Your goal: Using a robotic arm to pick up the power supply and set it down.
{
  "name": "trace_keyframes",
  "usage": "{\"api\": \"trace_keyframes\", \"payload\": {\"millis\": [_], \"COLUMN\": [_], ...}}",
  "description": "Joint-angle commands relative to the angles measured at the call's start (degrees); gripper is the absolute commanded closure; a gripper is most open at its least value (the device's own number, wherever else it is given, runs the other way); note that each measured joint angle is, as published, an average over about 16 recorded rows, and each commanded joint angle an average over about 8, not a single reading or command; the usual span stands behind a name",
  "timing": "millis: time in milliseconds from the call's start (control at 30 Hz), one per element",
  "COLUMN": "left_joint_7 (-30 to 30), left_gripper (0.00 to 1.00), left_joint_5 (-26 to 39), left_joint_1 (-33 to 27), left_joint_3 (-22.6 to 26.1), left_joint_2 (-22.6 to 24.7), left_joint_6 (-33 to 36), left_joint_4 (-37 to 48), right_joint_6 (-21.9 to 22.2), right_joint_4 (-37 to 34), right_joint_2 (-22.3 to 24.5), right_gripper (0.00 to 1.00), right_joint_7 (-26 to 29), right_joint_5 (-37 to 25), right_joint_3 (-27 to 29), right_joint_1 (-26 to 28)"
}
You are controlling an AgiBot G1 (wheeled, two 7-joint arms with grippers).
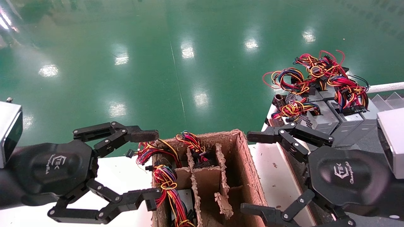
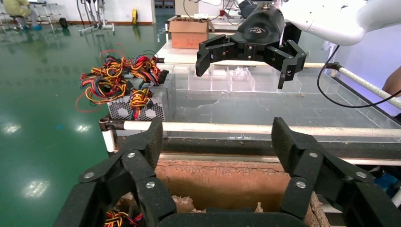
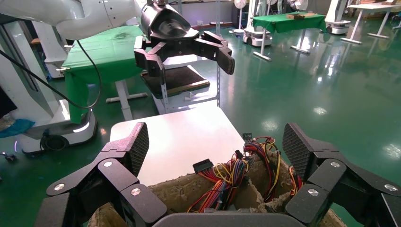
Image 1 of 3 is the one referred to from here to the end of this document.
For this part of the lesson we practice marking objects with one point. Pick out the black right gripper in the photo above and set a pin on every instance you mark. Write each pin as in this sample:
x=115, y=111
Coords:
x=347, y=176

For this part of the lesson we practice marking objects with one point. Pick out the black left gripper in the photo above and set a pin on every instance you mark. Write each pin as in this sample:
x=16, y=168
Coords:
x=53, y=167

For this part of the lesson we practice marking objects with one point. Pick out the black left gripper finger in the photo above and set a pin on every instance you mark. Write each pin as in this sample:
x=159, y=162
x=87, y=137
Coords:
x=142, y=135

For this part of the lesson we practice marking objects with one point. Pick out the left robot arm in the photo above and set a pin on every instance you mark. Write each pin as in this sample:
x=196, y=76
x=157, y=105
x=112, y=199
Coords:
x=6, y=192

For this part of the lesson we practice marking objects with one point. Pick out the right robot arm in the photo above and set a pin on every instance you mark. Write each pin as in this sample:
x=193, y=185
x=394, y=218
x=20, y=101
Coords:
x=391, y=201

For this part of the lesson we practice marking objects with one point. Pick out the brown cardboard box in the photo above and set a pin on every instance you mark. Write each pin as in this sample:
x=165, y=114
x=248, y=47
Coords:
x=249, y=164

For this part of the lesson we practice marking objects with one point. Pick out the black roller end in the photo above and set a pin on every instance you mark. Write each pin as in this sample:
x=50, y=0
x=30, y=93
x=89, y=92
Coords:
x=279, y=100

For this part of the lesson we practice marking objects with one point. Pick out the cardboard divider insert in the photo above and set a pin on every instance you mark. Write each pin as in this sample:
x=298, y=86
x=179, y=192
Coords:
x=206, y=179

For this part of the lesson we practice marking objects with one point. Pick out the conveyor with black belt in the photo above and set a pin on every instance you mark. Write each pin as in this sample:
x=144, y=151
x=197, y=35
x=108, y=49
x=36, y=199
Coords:
x=363, y=140

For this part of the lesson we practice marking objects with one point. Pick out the clear plastic divider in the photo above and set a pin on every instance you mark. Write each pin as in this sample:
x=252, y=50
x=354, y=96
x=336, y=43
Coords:
x=388, y=101

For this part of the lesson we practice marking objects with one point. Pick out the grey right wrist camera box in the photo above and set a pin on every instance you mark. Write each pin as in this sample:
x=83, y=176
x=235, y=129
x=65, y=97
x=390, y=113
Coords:
x=393, y=142

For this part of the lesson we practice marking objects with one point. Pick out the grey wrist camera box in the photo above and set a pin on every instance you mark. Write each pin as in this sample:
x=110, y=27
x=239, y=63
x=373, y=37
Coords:
x=393, y=142
x=9, y=132

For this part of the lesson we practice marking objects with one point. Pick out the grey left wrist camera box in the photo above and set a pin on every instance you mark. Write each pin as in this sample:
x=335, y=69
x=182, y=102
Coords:
x=9, y=132

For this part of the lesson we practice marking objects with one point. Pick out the white pipe rail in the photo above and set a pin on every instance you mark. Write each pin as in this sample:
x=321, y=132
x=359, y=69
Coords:
x=388, y=87

